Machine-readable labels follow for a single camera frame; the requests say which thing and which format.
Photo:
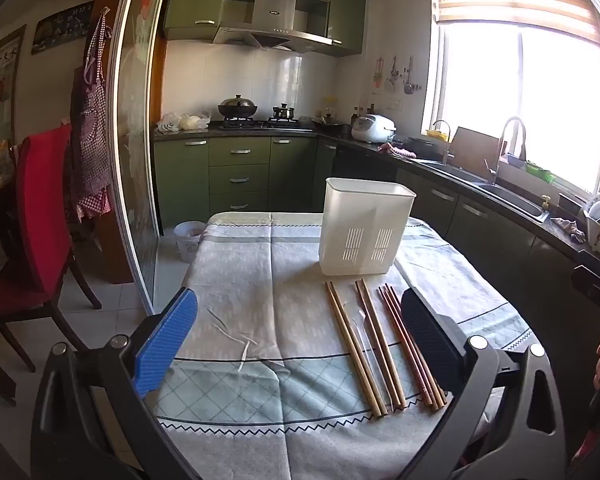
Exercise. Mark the green plastic container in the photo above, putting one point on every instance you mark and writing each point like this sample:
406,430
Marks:
540,171

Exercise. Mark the wooden cutting board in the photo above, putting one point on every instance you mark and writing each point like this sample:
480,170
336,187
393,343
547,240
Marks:
475,150

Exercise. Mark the brown wooden chopstick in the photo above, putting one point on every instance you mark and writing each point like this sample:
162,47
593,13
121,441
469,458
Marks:
384,342
376,344

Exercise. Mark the white plastic bags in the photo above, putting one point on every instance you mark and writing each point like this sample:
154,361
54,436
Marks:
185,122

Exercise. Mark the steel range hood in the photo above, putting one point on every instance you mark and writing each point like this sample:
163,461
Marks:
272,15

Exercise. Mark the black wok with lid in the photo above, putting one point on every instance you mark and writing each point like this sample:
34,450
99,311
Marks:
237,107

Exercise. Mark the pale green patterned tablecloth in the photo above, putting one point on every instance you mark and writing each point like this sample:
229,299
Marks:
280,310

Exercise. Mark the hanging kitchen utensils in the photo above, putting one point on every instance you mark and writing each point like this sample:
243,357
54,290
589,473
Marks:
407,80

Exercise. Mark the kitchen window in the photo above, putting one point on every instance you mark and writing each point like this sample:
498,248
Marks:
555,110

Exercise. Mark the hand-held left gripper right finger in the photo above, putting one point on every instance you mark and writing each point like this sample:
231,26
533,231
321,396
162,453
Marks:
430,340

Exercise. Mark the steel kitchen sink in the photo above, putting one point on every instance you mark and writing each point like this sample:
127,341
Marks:
505,197

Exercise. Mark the white rice cooker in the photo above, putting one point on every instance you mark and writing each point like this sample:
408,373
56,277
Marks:
372,127

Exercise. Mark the striped window blind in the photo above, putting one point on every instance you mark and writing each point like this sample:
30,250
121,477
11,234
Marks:
515,7

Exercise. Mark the black kitchen countertop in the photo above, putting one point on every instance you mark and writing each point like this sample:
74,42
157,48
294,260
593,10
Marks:
420,162

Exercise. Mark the white plastic utensil holder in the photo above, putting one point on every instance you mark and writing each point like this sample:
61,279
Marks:
360,210

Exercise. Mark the black gas stove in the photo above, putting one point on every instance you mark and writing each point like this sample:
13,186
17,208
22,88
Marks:
260,123

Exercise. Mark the green lower kitchen cabinets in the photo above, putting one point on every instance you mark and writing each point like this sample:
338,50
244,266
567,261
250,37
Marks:
240,170

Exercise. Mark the framed wall calendar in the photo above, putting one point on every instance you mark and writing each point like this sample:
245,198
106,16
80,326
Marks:
0,95

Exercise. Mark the yellow sponge holder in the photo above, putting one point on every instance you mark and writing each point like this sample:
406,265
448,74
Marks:
437,134

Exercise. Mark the tall steel faucet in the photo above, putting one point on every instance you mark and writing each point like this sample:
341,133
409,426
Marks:
505,132

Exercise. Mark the red upholstered wooden chair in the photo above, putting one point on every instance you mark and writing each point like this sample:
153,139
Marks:
35,210

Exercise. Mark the floral glass sliding door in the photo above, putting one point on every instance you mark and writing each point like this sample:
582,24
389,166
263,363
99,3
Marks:
135,160

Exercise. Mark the green kitchen cabinets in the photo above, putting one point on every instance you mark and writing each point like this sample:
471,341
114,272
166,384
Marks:
345,15
240,170

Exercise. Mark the pink cloth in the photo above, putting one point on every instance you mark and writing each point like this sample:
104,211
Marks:
391,150

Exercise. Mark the green upper kitchen cabinets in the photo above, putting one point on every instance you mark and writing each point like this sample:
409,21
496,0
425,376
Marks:
345,15

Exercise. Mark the small steel faucet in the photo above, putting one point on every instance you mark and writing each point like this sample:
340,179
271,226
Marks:
445,145

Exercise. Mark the dark condiment bottles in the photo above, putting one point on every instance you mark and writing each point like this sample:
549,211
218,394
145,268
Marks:
360,115

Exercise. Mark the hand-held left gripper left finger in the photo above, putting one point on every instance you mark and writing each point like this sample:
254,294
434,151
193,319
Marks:
165,345

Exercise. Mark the small dark cooking pot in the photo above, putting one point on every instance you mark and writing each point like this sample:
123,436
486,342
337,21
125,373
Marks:
284,112

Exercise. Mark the reddish brown chopstick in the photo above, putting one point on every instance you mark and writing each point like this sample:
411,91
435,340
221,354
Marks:
403,347
400,310
414,345
409,346

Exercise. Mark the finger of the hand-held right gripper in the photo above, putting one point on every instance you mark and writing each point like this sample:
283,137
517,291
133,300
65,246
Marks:
592,285

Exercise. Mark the crumpled grey rag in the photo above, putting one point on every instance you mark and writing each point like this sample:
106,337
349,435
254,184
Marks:
570,227

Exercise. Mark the black pot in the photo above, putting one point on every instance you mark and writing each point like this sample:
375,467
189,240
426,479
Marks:
421,146

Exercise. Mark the clear plastic spoon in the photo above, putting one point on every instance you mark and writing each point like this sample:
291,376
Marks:
364,332

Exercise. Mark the light bamboo chopstick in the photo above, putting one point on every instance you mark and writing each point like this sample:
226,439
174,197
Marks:
359,348
352,350

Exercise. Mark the white trash bin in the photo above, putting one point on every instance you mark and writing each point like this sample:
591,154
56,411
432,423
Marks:
189,242

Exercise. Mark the red checkered apron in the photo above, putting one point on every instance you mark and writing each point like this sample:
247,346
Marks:
87,150

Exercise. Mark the dark wall poster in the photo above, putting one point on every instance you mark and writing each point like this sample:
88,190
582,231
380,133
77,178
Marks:
62,27

